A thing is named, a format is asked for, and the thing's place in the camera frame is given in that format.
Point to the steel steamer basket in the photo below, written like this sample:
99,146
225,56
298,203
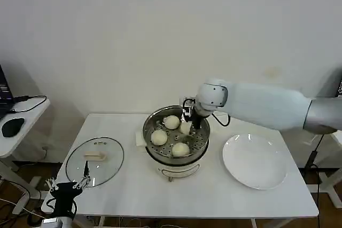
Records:
196,142

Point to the white steamed bun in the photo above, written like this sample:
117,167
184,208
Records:
171,122
180,150
159,137
185,128

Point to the black laptop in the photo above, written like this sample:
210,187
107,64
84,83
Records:
4,92

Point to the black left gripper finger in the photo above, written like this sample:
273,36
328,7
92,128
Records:
85,173
51,184

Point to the black computer mouse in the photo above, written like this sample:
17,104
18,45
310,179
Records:
12,127

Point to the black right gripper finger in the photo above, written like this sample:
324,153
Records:
187,118
193,130

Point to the white electric cooker base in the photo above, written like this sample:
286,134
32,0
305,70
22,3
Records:
177,170

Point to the white round plate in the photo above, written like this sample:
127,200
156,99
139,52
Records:
253,161

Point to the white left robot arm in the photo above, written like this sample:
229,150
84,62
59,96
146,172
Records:
56,223

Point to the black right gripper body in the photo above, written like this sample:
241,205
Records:
197,121

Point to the white side desk with label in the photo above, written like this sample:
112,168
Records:
331,153

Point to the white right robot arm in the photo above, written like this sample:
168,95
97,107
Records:
267,105

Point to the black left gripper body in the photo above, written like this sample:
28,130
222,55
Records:
65,197

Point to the round glass lid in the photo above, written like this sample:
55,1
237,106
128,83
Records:
94,161

